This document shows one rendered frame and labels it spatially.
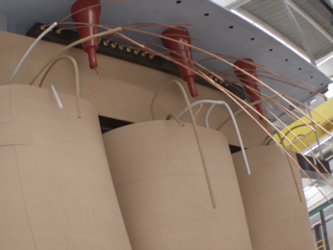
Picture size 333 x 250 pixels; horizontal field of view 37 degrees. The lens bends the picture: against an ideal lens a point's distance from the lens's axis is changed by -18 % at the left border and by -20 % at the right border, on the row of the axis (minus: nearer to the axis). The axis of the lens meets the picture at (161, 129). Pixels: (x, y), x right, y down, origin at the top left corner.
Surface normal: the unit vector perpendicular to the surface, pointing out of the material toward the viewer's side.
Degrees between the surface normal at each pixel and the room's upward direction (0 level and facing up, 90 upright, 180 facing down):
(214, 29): 180
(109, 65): 90
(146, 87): 90
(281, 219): 90
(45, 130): 90
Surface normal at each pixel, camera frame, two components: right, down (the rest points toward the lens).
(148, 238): -0.21, -0.35
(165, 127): 0.44, -0.46
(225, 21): 0.23, 0.89
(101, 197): 0.80, -0.41
